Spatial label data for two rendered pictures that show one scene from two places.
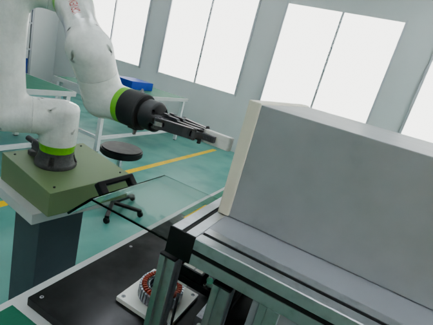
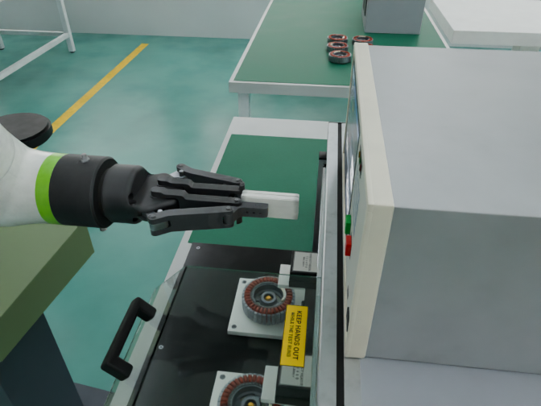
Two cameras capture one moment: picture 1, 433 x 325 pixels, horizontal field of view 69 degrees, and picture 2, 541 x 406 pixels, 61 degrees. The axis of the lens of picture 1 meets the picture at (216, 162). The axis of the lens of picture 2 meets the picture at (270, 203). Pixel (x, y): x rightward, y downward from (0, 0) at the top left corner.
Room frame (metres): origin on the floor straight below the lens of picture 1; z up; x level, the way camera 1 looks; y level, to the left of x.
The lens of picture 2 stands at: (0.25, 0.13, 1.54)
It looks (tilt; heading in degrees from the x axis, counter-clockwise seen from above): 36 degrees down; 344
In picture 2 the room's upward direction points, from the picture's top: straight up
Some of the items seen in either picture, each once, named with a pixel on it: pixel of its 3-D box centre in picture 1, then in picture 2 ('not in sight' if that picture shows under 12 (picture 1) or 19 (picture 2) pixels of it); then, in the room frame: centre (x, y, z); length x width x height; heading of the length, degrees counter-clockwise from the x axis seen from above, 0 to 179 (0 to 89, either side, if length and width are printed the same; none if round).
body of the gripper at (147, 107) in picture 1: (161, 118); (146, 195); (0.75, 0.16, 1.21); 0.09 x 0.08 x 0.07; 67
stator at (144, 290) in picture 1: (161, 289); not in sight; (0.67, 0.05, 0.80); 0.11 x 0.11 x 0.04
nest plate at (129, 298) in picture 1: (159, 297); not in sight; (0.67, 0.05, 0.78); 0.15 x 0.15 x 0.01; 68
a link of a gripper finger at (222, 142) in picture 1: (216, 140); (270, 206); (0.68, 0.01, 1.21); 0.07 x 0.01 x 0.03; 67
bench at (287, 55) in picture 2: not in sight; (341, 88); (2.90, -1.09, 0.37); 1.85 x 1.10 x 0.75; 158
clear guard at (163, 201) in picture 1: (169, 215); (244, 353); (0.61, 0.07, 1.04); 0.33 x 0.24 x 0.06; 68
